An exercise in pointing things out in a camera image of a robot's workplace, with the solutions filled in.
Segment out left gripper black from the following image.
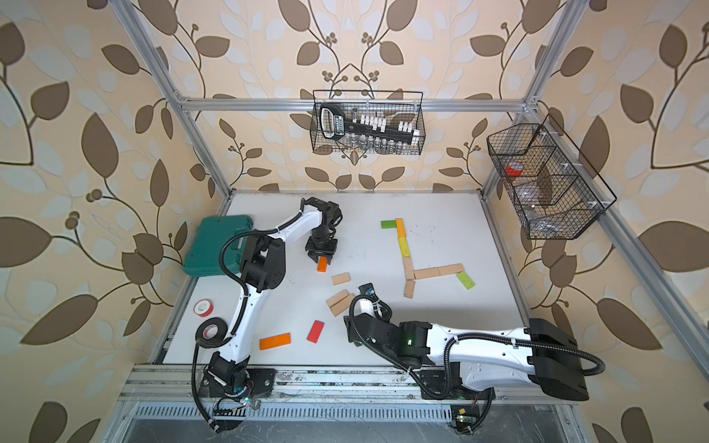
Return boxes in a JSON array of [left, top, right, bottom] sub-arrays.
[[306, 228, 340, 264]]

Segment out wooden block pair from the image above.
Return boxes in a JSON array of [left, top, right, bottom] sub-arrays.
[[330, 295, 355, 317], [326, 290, 349, 308]]

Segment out red block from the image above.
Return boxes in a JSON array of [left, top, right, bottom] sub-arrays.
[[306, 320, 325, 343]]

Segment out yellow block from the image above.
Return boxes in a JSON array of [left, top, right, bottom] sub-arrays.
[[398, 237, 411, 258]]

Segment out orange-yellow block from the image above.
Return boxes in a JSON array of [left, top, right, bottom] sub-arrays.
[[395, 219, 406, 238]]

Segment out light green block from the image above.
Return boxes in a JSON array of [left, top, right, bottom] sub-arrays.
[[456, 271, 476, 290]]

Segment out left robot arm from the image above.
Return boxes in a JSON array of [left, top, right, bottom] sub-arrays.
[[193, 197, 343, 395]]

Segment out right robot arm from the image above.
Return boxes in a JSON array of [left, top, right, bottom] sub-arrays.
[[343, 284, 606, 402]]

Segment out green plastic tool case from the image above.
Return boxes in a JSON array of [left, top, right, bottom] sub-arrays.
[[183, 215, 253, 277]]

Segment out black socket holder tool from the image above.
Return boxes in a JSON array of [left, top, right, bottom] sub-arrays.
[[311, 102, 425, 147]]

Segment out red white tape roll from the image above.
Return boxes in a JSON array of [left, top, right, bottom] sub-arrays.
[[193, 299, 213, 317]]

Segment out black tape roll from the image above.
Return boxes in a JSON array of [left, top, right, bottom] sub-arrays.
[[195, 317, 228, 349]]

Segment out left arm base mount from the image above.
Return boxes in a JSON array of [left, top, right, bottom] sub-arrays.
[[197, 368, 277, 399]]

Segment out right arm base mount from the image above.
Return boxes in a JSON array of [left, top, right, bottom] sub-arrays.
[[415, 365, 496, 401]]

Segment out back wire basket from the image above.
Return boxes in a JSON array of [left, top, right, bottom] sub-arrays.
[[309, 89, 426, 156]]

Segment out wire basket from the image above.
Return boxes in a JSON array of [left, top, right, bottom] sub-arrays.
[[309, 89, 426, 156], [487, 114, 617, 240]]

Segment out right wire basket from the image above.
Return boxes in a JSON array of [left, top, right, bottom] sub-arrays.
[[487, 114, 617, 240]]

